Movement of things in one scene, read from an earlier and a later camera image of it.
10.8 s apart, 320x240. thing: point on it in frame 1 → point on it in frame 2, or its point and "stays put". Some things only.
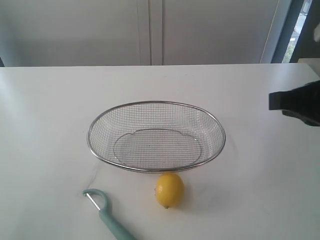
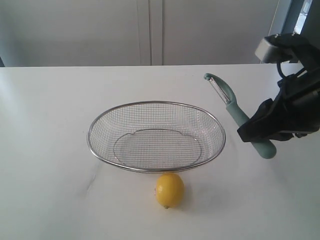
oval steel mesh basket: [155, 136] stays put
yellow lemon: [170, 189] stays put
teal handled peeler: [119, 231] → [265, 148]
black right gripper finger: [307, 120] → [297, 107]
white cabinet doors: [92, 33] stays put
